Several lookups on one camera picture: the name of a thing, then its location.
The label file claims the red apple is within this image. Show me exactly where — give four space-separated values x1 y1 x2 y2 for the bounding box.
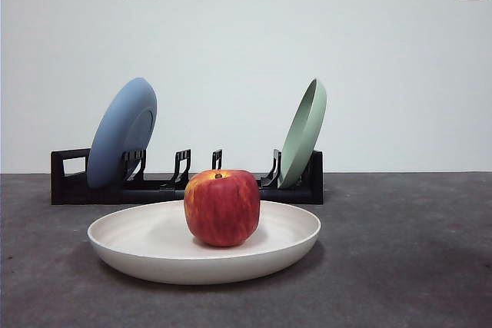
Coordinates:
183 168 261 247

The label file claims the cream yellow plate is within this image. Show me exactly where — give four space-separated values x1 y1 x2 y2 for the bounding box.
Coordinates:
86 199 322 286

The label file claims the green plate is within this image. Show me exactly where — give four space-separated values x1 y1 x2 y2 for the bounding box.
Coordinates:
278 77 329 190

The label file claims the blue plate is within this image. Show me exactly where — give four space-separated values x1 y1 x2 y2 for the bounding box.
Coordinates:
85 77 158 190

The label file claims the black plate rack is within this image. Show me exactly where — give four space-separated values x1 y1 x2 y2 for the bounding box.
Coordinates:
50 147 324 206

